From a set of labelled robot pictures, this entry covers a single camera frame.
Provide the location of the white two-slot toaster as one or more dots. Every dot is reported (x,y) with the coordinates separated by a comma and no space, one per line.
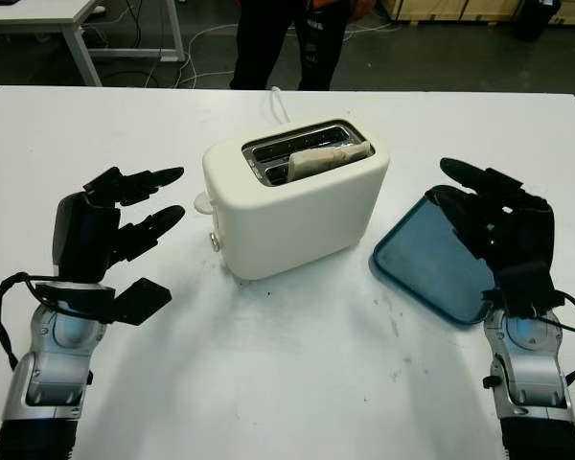
(292,225)

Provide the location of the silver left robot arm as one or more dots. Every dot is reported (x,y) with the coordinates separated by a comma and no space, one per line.
(52,374)

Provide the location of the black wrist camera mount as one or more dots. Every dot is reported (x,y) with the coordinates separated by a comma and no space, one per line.
(527,287)
(141,299)

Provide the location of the pale bread slice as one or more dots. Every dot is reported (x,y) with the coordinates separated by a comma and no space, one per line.
(321,158)

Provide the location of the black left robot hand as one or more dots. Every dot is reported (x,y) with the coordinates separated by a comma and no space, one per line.
(81,239)

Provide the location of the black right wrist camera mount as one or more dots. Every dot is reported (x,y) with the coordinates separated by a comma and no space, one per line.
(527,287)

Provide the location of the black bin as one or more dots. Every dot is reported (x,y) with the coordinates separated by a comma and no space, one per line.
(536,23)

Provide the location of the person in black trousers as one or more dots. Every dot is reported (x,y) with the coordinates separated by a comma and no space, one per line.
(259,48)

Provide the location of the white office desk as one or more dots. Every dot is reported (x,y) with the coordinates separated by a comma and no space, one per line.
(29,10)

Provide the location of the blue plastic tray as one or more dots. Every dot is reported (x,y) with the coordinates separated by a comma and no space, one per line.
(421,259)

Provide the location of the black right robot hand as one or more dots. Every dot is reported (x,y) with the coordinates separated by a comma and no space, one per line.
(522,230)

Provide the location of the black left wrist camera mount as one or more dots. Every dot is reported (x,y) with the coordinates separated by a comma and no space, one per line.
(141,299)

